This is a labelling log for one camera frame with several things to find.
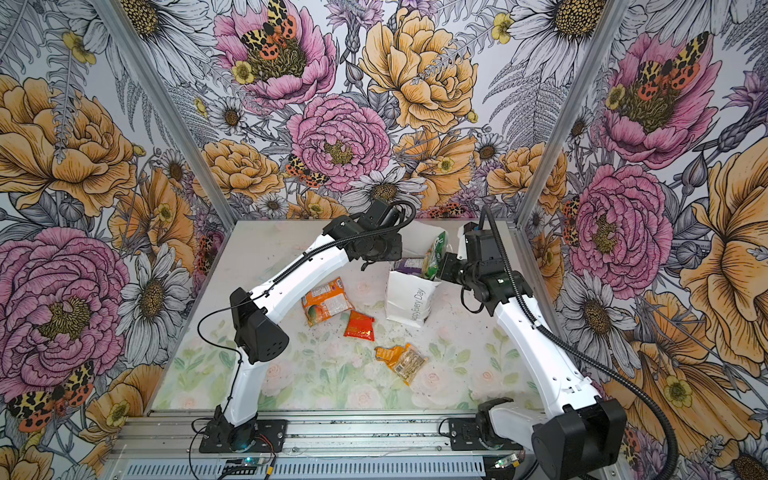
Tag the orange Fox's fruits candy bag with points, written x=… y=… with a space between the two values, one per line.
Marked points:
x=325 y=301

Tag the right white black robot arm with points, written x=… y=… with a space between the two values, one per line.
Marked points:
x=577 y=431

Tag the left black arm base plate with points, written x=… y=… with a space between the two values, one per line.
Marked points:
x=254 y=436

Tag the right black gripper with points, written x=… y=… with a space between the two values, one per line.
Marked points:
x=449 y=259

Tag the white paper bag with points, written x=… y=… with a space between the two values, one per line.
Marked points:
x=409 y=298

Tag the right aluminium corner post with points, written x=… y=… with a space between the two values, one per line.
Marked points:
x=605 y=32

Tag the small clear cracker packet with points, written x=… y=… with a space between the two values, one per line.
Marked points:
x=408 y=364

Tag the aluminium frame rail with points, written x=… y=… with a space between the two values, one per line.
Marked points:
x=328 y=433

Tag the small red snack packet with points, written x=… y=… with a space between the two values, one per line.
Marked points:
x=360 y=326

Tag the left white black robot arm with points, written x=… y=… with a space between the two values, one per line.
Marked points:
x=256 y=313

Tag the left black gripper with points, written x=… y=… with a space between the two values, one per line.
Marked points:
x=393 y=254

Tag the left aluminium corner post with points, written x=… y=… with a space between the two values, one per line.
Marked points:
x=118 y=24

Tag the white slotted cable duct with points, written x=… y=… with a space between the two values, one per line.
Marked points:
x=458 y=467

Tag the small orange candy packet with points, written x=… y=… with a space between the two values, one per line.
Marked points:
x=390 y=356

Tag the green Fox's spring tea bag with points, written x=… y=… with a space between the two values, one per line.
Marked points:
x=434 y=257

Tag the aluminium corner post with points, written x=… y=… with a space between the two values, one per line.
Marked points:
x=605 y=32
x=118 y=24

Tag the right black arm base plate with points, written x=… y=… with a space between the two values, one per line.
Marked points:
x=464 y=435

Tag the purple Fox's berries candy bag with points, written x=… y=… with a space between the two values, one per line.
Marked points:
x=409 y=266

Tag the green circuit board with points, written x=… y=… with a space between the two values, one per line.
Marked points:
x=248 y=466

